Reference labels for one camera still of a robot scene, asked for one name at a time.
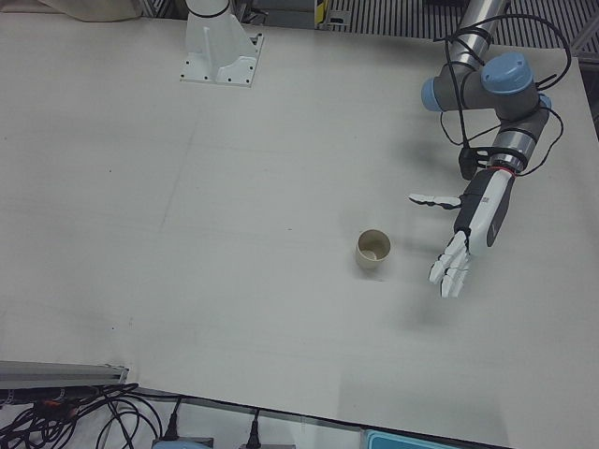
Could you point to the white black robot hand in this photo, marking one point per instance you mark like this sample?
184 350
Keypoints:
482 210

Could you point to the plain beige cup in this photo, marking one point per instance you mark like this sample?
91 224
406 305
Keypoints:
374 266

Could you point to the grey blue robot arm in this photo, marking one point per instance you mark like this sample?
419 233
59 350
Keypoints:
507 75

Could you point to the light blue plastic box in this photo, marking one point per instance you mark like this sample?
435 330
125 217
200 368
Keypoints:
416 442

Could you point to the black power strip orange switches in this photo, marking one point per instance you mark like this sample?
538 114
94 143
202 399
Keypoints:
61 403

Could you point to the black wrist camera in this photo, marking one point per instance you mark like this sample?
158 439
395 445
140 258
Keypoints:
465 161

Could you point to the yellow black striped post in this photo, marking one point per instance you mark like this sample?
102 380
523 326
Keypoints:
321 10

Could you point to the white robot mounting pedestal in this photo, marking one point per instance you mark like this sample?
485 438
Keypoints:
215 51

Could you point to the aluminium profile post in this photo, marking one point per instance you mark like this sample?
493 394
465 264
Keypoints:
56 373

